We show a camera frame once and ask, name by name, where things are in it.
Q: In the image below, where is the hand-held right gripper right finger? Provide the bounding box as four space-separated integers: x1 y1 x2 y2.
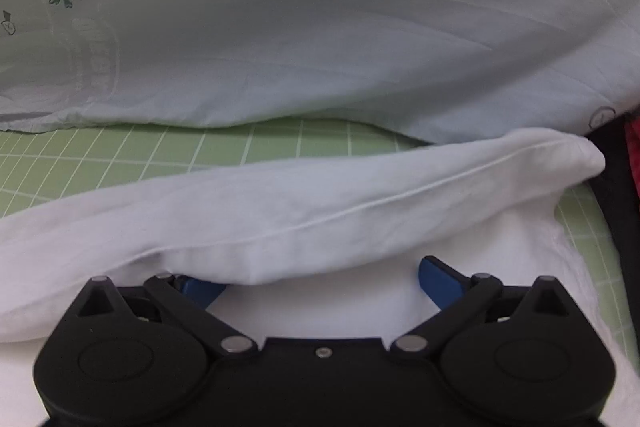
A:
390 256 572 358

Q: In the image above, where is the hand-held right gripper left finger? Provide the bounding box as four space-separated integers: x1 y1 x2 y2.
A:
75 274 261 358

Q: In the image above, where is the white garment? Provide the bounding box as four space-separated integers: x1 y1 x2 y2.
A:
0 127 640 427

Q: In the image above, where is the dark folded garment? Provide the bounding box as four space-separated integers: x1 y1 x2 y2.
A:
584 107 640 230

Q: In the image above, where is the red checked folded garment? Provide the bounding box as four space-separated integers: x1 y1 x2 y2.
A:
622 116 640 204

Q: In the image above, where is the pale carrot-print sheet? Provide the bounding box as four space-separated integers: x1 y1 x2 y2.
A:
0 0 640 146

